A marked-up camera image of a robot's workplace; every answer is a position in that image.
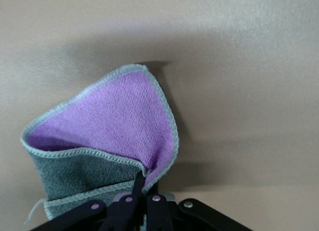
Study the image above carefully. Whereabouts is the grey and purple towel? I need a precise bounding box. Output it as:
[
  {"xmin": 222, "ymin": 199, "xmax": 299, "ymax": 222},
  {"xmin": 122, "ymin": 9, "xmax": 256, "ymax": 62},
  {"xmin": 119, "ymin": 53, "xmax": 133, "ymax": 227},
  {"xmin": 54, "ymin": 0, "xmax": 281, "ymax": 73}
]
[{"xmin": 19, "ymin": 63, "xmax": 180, "ymax": 221}]

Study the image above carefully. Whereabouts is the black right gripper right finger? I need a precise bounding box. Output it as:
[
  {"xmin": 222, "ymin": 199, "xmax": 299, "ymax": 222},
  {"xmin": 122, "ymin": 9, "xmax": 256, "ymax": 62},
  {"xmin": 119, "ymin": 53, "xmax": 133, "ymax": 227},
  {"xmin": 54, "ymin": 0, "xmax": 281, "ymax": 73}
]
[{"xmin": 147, "ymin": 182, "xmax": 250, "ymax": 231}]

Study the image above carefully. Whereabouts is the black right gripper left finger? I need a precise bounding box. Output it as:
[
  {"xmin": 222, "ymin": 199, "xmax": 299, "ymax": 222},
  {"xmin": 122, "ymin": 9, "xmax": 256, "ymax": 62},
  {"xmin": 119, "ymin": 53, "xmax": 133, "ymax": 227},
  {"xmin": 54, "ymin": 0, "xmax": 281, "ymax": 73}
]
[{"xmin": 31, "ymin": 172, "xmax": 146, "ymax": 231}]

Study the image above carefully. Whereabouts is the brown table cover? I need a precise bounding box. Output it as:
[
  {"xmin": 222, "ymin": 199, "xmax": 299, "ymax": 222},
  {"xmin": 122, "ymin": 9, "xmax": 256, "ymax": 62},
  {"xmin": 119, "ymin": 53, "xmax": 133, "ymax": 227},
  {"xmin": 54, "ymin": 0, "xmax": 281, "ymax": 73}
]
[{"xmin": 0, "ymin": 0, "xmax": 319, "ymax": 231}]

